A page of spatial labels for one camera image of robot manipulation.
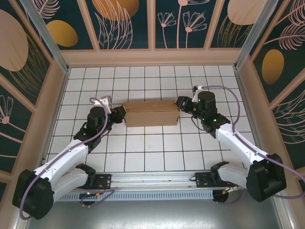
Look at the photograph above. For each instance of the brown cardboard box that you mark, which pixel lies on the brown cardboard box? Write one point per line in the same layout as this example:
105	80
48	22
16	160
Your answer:
150	117

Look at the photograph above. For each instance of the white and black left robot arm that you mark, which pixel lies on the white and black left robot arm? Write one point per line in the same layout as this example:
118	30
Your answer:
66	152

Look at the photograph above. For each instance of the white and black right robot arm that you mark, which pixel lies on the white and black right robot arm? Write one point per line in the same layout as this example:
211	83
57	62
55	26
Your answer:
238	143

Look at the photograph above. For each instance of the grey metal sheet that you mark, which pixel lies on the grey metal sheet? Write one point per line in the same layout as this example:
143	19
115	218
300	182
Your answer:
152	214

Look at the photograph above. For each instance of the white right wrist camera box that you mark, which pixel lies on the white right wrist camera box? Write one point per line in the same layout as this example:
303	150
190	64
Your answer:
197	88

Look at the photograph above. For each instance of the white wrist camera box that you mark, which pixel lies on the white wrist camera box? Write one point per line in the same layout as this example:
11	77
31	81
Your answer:
104	102
197	88

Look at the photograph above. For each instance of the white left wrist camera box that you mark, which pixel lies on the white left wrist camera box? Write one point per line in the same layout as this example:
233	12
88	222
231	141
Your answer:
104	102

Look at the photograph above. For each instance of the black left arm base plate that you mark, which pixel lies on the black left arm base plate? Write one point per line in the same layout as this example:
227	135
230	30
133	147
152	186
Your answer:
102	180

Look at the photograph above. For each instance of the aluminium mounting rail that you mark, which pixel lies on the aluminium mounting rail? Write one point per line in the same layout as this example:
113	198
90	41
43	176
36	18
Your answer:
152	179

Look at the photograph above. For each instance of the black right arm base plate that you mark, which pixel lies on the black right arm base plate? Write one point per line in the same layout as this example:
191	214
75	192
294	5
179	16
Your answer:
202	180

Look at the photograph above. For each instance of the aluminium frame post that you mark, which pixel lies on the aluminium frame post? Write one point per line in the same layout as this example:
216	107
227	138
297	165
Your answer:
252	35
47	40

